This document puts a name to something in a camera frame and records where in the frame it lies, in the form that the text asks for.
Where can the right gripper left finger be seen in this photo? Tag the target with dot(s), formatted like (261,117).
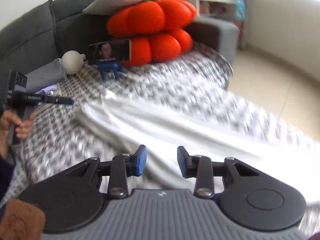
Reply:
(122,167)

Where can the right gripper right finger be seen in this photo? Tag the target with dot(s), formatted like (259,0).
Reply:
(203,169)

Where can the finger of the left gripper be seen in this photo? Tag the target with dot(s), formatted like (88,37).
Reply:
(55,100)

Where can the white garment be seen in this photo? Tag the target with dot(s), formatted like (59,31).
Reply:
(126,124)

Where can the person's left hand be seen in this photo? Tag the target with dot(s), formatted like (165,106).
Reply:
(23,127)

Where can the grey folded cloth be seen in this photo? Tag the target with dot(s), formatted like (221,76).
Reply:
(45,76)

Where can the grey checked quilt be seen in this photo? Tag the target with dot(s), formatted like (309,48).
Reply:
(193,84)

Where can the white plush toy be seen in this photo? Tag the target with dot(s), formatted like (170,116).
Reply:
(72,62)

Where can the blue phone stand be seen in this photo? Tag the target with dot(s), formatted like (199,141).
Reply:
(114,67)

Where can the smartphone on stand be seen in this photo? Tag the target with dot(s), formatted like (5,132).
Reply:
(114,50)

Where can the brown sleeve cuff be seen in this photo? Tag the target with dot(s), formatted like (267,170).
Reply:
(22,220)

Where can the orange flower cushion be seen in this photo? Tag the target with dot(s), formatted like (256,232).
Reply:
(155,28)

